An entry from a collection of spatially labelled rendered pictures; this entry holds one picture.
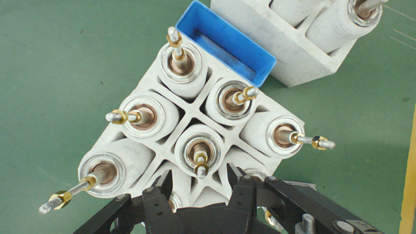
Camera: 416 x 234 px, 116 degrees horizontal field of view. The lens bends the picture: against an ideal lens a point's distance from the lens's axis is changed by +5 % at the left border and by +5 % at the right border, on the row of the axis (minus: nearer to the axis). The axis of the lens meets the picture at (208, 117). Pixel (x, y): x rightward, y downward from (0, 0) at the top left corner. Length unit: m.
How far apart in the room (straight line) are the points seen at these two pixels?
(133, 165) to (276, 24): 0.45
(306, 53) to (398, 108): 0.61
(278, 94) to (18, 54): 0.93
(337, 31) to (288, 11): 0.12
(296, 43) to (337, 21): 0.08
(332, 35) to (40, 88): 0.87
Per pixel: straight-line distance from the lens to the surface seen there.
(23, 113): 0.76
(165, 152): 0.33
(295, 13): 0.44
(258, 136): 0.28
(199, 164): 0.17
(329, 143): 0.22
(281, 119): 0.29
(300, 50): 0.46
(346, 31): 0.44
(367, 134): 0.87
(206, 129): 0.24
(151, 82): 0.34
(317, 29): 0.47
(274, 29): 0.44
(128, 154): 0.29
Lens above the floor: 0.49
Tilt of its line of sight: 85 degrees down
